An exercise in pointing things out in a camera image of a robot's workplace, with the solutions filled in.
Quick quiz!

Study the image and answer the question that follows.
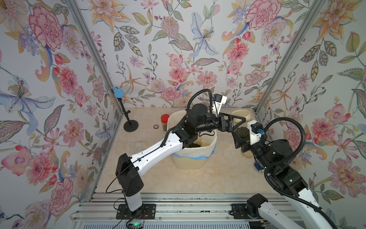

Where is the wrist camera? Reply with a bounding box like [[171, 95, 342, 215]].
[[212, 94, 227, 116], [247, 120, 264, 145]]

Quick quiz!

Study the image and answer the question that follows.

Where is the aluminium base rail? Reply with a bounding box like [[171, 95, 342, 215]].
[[70, 184, 287, 229]]

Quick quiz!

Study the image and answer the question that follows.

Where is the aluminium corner post right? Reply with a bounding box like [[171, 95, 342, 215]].
[[254, 1, 324, 114]]

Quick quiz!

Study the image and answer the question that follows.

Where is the aluminium corner post left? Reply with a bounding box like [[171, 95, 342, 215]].
[[64, 0, 125, 115]]

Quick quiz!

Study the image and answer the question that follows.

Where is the beige jar lid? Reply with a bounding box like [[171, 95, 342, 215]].
[[231, 109, 252, 122], [242, 151, 253, 158]]

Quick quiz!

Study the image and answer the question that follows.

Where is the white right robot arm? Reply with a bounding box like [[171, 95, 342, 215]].
[[230, 117, 336, 229]]

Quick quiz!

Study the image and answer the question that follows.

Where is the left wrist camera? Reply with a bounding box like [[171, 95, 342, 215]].
[[212, 94, 227, 116]]

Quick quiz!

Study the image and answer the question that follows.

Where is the black round-base stand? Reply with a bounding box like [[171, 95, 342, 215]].
[[111, 86, 139, 132]]

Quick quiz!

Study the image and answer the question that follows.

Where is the aluminium corner post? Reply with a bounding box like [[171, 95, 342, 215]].
[[64, 0, 125, 115], [254, 1, 324, 114]]

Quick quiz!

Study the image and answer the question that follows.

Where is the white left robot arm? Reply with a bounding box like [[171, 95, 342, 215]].
[[115, 89, 246, 220]]

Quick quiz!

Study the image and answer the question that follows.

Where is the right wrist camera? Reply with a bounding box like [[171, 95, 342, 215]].
[[247, 120, 264, 145]]

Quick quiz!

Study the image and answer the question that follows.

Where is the beige lid tea jar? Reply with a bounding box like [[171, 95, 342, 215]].
[[236, 127, 250, 141]]

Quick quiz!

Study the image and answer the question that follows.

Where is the red lid tea jar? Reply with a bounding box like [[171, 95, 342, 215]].
[[161, 114, 170, 131]]

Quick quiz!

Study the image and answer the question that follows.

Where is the clear glass tea jar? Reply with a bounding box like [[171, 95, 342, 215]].
[[128, 142, 144, 156]]

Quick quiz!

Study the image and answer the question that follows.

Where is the cream trash bin with liner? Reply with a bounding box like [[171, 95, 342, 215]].
[[166, 109, 217, 170]]

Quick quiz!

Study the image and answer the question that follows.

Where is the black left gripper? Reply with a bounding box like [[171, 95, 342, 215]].
[[193, 112, 243, 133]]

